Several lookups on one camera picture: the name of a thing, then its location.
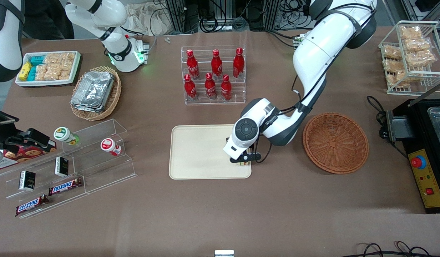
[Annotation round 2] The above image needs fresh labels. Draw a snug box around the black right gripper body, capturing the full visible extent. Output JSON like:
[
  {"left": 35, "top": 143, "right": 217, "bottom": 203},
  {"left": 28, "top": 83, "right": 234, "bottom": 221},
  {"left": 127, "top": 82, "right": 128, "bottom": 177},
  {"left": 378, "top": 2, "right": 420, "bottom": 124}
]
[{"left": 0, "top": 102, "right": 20, "bottom": 148}]

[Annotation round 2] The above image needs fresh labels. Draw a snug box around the cream plastic serving tray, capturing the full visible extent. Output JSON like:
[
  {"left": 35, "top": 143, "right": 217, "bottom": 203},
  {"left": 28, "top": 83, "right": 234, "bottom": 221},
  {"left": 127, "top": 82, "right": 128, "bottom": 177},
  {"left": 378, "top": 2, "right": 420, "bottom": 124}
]
[{"left": 169, "top": 124, "right": 252, "bottom": 180}]

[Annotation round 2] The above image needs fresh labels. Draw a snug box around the wicker basket holding foil trays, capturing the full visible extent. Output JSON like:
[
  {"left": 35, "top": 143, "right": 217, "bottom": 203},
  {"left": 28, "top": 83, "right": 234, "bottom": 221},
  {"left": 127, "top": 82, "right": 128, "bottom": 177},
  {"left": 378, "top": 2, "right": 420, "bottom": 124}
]
[{"left": 70, "top": 66, "right": 122, "bottom": 121}]

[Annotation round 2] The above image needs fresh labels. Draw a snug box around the empty round wicker basket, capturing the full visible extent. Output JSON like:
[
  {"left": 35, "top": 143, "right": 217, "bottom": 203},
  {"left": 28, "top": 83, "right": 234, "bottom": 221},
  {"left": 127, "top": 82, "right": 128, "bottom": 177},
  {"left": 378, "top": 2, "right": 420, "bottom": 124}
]
[{"left": 302, "top": 112, "right": 369, "bottom": 175}]

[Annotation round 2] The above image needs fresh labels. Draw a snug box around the red tartan cookie box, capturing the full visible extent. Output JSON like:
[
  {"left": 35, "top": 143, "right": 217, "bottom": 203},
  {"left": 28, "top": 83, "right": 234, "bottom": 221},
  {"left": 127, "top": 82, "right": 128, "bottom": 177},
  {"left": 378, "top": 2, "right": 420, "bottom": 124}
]
[{"left": 0, "top": 140, "right": 57, "bottom": 170}]

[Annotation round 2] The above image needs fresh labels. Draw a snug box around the green lid yogurt cup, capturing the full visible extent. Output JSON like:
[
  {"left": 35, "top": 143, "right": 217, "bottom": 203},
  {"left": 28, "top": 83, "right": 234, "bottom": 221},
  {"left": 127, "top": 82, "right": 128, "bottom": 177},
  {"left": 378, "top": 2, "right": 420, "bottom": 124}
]
[{"left": 54, "top": 126, "right": 80, "bottom": 146}]

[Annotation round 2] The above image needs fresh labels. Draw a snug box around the small black chocolate box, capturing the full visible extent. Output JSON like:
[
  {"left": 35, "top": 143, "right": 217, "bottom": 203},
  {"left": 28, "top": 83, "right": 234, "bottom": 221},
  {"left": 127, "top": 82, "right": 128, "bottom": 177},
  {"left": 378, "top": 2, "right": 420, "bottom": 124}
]
[
  {"left": 55, "top": 156, "right": 69, "bottom": 177},
  {"left": 19, "top": 171, "right": 36, "bottom": 191}
]

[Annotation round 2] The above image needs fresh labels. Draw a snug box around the clear acrylic bottle rack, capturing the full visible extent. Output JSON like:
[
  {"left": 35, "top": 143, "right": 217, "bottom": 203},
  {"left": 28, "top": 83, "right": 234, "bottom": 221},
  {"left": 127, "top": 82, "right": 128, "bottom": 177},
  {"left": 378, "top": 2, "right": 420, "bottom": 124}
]
[{"left": 180, "top": 45, "right": 247, "bottom": 106}]

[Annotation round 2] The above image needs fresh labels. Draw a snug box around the Snickers chocolate bar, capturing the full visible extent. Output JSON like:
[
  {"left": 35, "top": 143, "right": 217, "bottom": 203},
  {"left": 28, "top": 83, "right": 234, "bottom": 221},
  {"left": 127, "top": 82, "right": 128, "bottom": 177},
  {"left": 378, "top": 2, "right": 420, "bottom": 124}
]
[
  {"left": 48, "top": 177, "right": 83, "bottom": 196},
  {"left": 15, "top": 195, "right": 49, "bottom": 217}
]

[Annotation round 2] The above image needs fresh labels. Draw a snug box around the white rectangular snack bin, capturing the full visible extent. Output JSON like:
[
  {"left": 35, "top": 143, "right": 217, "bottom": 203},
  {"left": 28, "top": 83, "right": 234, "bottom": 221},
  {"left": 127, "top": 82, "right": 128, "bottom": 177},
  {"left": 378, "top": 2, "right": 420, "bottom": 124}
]
[{"left": 15, "top": 50, "right": 81, "bottom": 87}]

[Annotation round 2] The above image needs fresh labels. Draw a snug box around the yellow snack packet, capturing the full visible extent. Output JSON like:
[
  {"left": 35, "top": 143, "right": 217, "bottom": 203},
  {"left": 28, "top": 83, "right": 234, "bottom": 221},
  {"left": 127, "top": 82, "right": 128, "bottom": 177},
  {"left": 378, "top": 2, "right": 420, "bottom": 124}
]
[{"left": 19, "top": 62, "right": 32, "bottom": 81}]

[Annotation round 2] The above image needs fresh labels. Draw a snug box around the red cola bottle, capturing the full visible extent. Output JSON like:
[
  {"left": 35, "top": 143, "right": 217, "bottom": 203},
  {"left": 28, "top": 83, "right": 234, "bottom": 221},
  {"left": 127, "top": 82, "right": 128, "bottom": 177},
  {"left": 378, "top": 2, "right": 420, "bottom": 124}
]
[
  {"left": 233, "top": 47, "right": 245, "bottom": 79},
  {"left": 211, "top": 49, "right": 223, "bottom": 79},
  {"left": 220, "top": 74, "right": 233, "bottom": 101},
  {"left": 186, "top": 49, "right": 200, "bottom": 80},
  {"left": 204, "top": 72, "right": 218, "bottom": 100},
  {"left": 184, "top": 74, "right": 198, "bottom": 101}
]

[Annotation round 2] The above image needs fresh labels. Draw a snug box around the brown table cover mat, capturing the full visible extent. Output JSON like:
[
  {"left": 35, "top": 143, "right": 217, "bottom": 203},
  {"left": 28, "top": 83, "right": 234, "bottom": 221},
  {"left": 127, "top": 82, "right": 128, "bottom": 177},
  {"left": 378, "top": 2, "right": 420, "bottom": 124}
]
[{"left": 0, "top": 26, "right": 440, "bottom": 257}]

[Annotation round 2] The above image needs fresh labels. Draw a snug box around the clear acrylic stepped display stand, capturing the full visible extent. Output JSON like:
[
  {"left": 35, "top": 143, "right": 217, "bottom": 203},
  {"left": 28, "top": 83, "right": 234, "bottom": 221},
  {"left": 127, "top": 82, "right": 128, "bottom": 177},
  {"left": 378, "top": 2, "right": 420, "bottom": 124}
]
[{"left": 0, "top": 119, "right": 137, "bottom": 219}]

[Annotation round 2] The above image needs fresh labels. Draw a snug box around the stack of foil trays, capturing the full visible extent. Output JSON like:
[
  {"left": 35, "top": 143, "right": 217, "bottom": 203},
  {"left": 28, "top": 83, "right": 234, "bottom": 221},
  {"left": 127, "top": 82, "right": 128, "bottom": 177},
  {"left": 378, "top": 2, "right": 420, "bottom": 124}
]
[{"left": 71, "top": 71, "right": 115, "bottom": 113}]

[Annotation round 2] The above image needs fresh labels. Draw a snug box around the red lid yogurt cup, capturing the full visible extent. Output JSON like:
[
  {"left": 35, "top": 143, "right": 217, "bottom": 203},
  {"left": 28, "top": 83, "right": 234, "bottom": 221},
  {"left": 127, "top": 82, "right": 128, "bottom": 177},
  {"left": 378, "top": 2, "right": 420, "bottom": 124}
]
[{"left": 100, "top": 138, "right": 122, "bottom": 157}]

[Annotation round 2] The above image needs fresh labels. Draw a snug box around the beige crumpled cloth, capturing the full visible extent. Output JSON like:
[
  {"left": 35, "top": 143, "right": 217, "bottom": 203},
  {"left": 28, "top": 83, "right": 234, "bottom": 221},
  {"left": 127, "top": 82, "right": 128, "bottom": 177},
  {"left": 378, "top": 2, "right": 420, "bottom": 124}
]
[{"left": 125, "top": 1, "right": 171, "bottom": 36}]

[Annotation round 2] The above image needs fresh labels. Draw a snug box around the black appliance with yellow panel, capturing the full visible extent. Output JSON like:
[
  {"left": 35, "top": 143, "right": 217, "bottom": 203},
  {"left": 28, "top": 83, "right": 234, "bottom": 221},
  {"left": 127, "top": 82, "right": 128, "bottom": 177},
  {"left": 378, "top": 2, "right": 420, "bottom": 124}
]
[{"left": 380, "top": 79, "right": 440, "bottom": 214}]

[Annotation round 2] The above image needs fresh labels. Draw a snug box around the bagged fried snack pack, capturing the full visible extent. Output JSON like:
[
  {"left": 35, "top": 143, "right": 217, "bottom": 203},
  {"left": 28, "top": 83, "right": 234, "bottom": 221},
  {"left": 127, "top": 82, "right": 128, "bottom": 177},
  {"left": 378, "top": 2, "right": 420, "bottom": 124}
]
[
  {"left": 394, "top": 69, "right": 417, "bottom": 83},
  {"left": 383, "top": 59, "right": 406, "bottom": 72},
  {"left": 399, "top": 26, "right": 423, "bottom": 40},
  {"left": 383, "top": 45, "right": 403, "bottom": 60},
  {"left": 405, "top": 50, "right": 436, "bottom": 67},
  {"left": 404, "top": 37, "right": 431, "bottom": 52}
]

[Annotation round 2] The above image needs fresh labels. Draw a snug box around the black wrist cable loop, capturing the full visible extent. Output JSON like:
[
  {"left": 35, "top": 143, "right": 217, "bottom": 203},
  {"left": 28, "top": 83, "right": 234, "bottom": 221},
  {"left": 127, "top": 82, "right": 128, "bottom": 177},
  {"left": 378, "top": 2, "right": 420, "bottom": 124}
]
[{"left": 255, "top": 141, "right": 273, "bottom": 164}]

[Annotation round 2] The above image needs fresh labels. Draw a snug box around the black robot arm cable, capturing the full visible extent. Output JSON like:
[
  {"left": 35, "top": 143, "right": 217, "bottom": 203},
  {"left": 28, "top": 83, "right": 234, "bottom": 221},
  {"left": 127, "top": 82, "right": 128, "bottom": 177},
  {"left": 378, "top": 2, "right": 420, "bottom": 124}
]
[{"left": 290, "top": 72, "right": 315, "bottom": 112}]

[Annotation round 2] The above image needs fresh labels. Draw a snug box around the aluminium frame with cables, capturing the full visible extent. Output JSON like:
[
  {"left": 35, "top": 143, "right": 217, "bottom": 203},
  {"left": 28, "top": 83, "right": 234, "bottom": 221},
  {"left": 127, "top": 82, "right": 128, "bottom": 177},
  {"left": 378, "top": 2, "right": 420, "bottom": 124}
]
[{"left": 166, "top": 0, "right": 315, "bottom": 35}]

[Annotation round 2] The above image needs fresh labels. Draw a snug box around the black appliance power cable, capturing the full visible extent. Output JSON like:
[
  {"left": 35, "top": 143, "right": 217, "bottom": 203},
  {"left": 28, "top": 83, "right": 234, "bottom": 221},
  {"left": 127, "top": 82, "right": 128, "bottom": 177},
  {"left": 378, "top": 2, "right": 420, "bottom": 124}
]
[{"left": 366, "top": 95, "right": 409, "bottom": 159}]

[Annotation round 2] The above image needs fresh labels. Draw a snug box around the black floor cable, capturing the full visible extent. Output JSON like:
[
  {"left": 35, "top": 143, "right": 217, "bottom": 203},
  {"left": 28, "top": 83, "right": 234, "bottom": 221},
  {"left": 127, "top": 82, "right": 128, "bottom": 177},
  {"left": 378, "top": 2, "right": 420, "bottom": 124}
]
[{"left": 348, "top": 241, "right": 431, "bottom": 257}]

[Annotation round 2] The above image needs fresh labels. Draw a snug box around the white wire basket rack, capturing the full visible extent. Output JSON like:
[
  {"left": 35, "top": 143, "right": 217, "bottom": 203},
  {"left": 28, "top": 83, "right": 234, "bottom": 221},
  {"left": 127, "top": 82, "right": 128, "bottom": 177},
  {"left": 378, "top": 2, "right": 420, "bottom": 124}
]
[{"left": 378, "top": 20, "right": 440, "bottom": 96}]

